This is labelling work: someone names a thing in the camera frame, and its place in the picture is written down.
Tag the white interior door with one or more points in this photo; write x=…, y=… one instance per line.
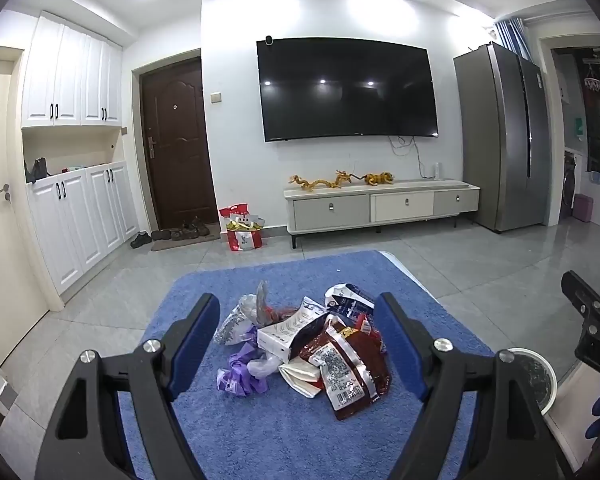
x=5, y=260

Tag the grey and white television stand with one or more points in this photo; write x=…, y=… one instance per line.
x=380, y=205

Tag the blue curtain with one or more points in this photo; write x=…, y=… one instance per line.
x=512, y=37

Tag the pink bin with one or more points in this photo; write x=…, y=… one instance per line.
x=583, y=208

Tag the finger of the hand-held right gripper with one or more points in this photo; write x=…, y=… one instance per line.
x=580, y=292

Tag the black wall television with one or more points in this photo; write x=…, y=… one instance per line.
x=347, y=90

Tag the dark brown snack packet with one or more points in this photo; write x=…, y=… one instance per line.
x=317, y=340

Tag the long golden dragon figurine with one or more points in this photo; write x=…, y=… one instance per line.
x=312, y=183

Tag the blue and white packet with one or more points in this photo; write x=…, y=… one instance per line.
x=345, y=302

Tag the white bin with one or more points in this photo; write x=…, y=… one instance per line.
x=540, y=377

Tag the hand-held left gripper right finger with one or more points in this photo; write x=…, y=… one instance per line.
x=399, y=345

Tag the brown entrance door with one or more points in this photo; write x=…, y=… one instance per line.
x=177, y=145

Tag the clear snack bag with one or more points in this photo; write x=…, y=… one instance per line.
x=231, y=322

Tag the brown shoe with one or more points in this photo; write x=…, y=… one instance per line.
x=184, y=233
x=200, y=226
x=161, y=234

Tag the white wall cabinets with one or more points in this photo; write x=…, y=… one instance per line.
x=70, y=75

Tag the white cardboard box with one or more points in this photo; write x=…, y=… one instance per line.
x=285, y=332

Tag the small red wrapper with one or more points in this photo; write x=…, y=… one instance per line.
x=367, y=330

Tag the red snack packet white label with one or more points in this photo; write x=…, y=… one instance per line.
x=360, y=375

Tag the black bag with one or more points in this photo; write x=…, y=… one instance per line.
x=36, y=170

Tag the purple plastic bag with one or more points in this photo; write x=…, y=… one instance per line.
x=240, y=375

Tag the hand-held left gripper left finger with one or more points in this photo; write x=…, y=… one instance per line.
x=195, y=342

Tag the short golden dragon figurine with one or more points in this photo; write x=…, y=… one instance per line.
x=347, y=178

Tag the black shoe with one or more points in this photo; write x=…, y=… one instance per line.
x=141, y=240

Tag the golden tiger figurine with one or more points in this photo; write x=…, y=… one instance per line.
x=379, y=178

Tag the red gift bag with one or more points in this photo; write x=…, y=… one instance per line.
x=242, y=232

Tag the grey refrigerator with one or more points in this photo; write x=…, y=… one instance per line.
x=505, y=140

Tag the blue mat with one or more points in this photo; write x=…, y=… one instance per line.
x=260, y=435

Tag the white floor cabinets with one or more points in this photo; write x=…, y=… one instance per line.
x=80, y=225

